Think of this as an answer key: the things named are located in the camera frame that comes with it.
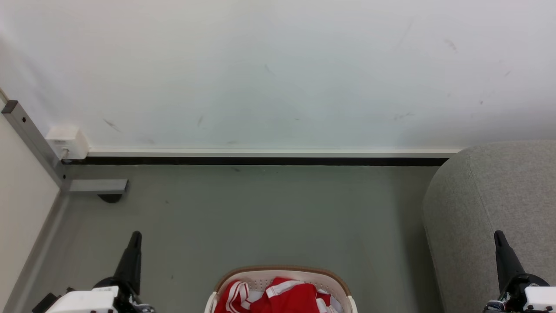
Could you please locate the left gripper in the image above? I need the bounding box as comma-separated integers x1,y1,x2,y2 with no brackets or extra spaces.
43,231,155,313

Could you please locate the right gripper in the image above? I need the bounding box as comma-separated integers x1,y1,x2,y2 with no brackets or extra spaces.
484,230,556,313

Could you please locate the red white striped garment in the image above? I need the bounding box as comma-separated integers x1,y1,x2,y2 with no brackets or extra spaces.
214,277,333,313

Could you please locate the white laundry basket brown rim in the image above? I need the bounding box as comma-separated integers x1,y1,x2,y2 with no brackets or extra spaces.
204,265,358,313

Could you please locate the grey fabric sofa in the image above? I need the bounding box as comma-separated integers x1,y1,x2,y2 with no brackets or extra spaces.
422,140,556,313

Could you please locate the grey metal base bar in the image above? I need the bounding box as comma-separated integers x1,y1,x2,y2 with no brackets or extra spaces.
65,179,129,194

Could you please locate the grey partition bottom rail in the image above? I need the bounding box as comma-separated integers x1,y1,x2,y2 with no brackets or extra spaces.
3,193,70,313

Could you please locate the white wall socket box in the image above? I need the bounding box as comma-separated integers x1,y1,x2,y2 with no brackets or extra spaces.
45,126,90,160

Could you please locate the white wall baseboard strip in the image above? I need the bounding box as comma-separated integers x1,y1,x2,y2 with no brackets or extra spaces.
87,149,462,158

